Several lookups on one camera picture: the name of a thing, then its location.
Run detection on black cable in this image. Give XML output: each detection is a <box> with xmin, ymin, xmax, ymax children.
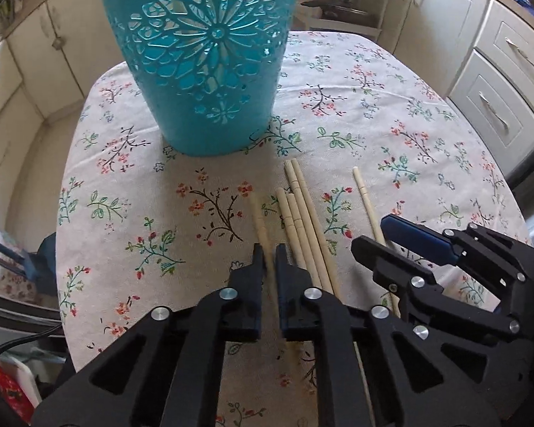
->
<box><xmin>0</xmin><ymin>320</ymin><xmax>64</xmax><ymax>364</ymax></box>

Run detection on dark blue plastic object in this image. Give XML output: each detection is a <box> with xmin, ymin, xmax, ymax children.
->
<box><xmin>24</xmin><ymin>231</ymin><xmax>59</xmax><ymax>297</ymax></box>

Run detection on cream base cabinets under sink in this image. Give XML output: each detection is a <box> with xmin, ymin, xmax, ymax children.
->
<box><xmin>0</xmin><ymin>0</ymin><xmax>119</xmax><ymax>179</ymax></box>

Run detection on teal and white folding rack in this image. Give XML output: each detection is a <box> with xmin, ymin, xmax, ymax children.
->
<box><xmin>4</xmin><ymin>346</ymin><xmax>77</xmax><ymax>403</ymax></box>

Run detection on red patterned bag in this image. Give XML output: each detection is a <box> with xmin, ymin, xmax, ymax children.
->
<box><xmin>0</xmin><ymin>360</ymin><xmax>33</xmax><ymax>424</ymax></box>

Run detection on white plastic bag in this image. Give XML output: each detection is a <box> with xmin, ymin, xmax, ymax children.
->
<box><xmin>0</xmin><ymin>217</ymin><xmax>28</xmax><ymax>295</ymax></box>

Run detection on dark lidded pot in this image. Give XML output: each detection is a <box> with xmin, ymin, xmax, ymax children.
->
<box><xmin>300</xmin><ymin>0</ymin><xmax>377</xmax><ymax>21</ymax></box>

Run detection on pile of wooden chopsticks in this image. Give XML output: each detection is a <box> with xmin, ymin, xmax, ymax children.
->
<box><xmin>276</xmin><ymin>158</ymin><xmax>341</xmax><ymax>299</ymax></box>

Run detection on single pale chopstick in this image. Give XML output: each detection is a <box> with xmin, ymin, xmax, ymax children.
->
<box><xmin>352</xmin><ymin>167</ymin><xmax>402</xmax><ymax>319</ymax></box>
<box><xmin>248</xmin><ymin>195</ymin><xmax>280</xmax><ymax>307</ymax></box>

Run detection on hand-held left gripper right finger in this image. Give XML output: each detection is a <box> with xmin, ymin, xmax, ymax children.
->
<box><xmin>273</xmin><ymin>242</ymin><xmax>503</xmax><ymax>427</ymax></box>

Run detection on teal openwork plastic basket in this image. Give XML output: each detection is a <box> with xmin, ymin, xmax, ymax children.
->
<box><xmin>89</xmin><ymin>0</ymin><xmax>306</xmax><ymax>158</ymax></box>

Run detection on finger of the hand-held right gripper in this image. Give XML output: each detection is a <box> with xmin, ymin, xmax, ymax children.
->
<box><xmin>380</xmin><ymin>214</ymin><xmax>534</xmax><ymax>321</ymax></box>
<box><xmin>351</xmin><ymin>235</ymin><xmax>519</xmax><ymax>345</ymax></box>

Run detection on cream panelled base cabinets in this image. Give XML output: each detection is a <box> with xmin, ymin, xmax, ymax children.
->
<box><xmin>394</xmin><ymin>0</ymin><xmax>534</xmax><ymax>181</ymax></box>

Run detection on floral tablecloth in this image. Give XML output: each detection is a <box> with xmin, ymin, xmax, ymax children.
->
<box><xmin>56</xmin><ymin>31</ymin><xmax>534</xmax><ymax>427</ymax></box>

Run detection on grey sliding door frame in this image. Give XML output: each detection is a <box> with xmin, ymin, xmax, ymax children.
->
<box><xmin>0</xmin><ymin>288</ymin><xmax>64</xmax><ymax>326</ymax></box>

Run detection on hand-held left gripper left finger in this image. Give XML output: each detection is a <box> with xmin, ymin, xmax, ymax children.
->
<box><xmin>31</xmin><ymin>242</ymin><xmax>268</xmax><ymax>427</ymax></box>

